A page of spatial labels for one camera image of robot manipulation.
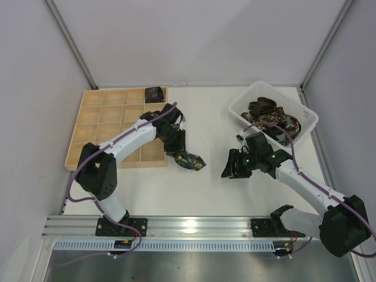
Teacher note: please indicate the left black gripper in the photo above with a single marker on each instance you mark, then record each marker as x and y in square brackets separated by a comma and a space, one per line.
[175, 147]

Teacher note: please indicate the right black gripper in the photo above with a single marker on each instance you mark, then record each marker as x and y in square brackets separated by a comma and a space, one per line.
[235, 164]

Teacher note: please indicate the blue yellow floral tie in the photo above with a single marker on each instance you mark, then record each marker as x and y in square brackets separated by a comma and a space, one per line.
[189, 161]

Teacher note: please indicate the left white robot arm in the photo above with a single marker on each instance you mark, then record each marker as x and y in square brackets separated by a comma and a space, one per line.
[97, 171]

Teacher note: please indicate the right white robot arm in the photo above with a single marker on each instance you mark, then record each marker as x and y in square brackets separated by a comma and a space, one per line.
[339, 222]

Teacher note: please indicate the rolled dark tie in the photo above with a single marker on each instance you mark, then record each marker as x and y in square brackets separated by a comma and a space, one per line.
[154, 95]

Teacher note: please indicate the brown patterned tie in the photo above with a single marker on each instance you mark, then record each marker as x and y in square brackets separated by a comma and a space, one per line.
[262, 110]

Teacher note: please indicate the dark striped tie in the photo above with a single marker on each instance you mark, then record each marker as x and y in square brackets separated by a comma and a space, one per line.
[290, 124]

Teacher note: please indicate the wooden compartment tray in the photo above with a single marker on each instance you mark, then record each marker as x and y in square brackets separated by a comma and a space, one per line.
[106, 113]

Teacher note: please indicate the white plastic basket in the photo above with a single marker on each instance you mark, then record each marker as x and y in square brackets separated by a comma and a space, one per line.
[307, 118]

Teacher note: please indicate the aluminium mounting rail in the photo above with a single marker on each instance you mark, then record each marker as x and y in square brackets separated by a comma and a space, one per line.
[165, 227]

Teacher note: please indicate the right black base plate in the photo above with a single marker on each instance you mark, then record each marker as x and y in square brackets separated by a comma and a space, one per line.
[268, 227]

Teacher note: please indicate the white slotted cable duct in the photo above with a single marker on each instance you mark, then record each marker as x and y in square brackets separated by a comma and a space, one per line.
[166, 245]

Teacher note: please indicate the right aluminium frame post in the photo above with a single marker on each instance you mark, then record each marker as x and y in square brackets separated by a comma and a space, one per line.
[330, 36]

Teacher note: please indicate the aluminium frame post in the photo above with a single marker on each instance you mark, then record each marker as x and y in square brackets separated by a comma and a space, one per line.
[330, 36]
[62, 28]

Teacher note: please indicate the left aluminium frame post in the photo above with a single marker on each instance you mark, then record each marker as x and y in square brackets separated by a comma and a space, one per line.
[62, 28]

